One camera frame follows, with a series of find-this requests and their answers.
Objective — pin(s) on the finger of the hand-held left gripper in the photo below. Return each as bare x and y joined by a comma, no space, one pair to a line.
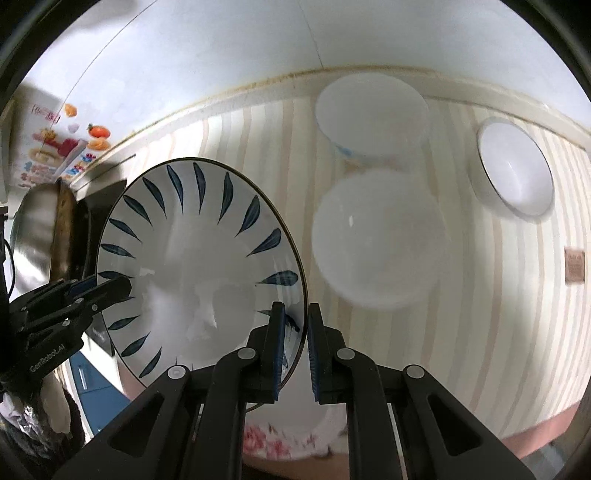
113,290
81,287

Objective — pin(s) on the white bowl blue pattern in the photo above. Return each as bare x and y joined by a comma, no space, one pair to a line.
369,110

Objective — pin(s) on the white plate blue leaf pattern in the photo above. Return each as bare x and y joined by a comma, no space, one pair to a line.
184,240

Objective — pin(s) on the striped cat print tablecloth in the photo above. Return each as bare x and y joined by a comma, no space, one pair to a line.
461,323

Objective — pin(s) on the steel wok lid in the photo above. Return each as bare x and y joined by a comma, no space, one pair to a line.
32,230

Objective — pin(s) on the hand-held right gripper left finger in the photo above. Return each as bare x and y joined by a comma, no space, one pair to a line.
278,350

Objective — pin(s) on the white plate pink floral print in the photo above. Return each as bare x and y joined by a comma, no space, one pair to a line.
295,434

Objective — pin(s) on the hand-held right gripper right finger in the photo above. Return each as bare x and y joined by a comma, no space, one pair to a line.
315,355

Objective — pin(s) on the black induction cooktop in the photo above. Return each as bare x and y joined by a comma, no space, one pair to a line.
94,212

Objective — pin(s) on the colourful wall stickers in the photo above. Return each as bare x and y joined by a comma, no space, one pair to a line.
60,147

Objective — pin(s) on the brown cloth label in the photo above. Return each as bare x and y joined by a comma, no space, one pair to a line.
575,264

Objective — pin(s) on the white bowl dark rim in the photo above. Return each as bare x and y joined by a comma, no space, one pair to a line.
517,170

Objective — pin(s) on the crumpled foil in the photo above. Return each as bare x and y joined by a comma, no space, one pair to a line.
21,417

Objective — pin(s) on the plain white bowl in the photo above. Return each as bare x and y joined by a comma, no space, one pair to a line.
378,240

